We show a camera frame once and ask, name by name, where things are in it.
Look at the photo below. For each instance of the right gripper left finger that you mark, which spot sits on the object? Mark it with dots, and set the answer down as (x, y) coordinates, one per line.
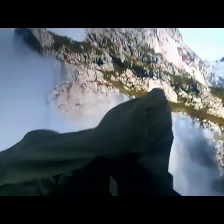
(86, 181)

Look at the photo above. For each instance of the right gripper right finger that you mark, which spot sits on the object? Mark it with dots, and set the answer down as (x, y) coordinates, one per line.
(143, 183)

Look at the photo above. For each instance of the olive green shirt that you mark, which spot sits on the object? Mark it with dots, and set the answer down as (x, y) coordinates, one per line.
(133, 133)

